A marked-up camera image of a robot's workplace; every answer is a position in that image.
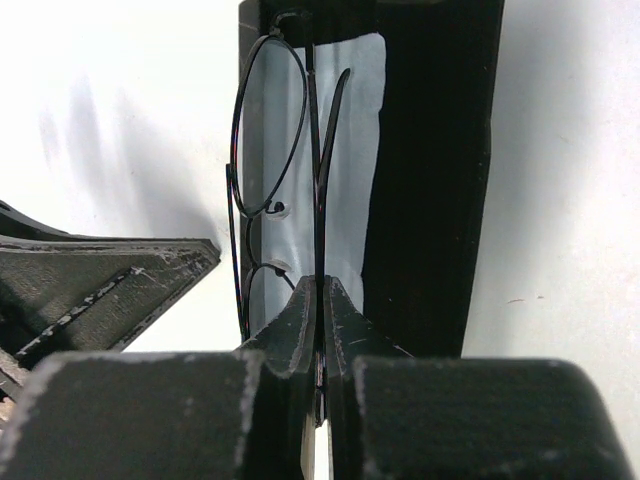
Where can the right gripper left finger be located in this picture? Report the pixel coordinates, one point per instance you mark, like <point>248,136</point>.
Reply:
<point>243,414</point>

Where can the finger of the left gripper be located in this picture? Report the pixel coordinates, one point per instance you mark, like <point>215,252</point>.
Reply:
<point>63,292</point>

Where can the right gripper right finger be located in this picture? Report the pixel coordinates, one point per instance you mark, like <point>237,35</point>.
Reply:
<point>395,416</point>

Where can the thin wire-frame glasses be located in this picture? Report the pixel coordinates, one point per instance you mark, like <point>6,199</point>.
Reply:
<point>275,123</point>

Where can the blue cleaning cloth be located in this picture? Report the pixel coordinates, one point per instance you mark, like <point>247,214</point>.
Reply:
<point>350,179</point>

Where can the black glasses case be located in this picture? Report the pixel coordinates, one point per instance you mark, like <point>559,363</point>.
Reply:
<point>433,158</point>

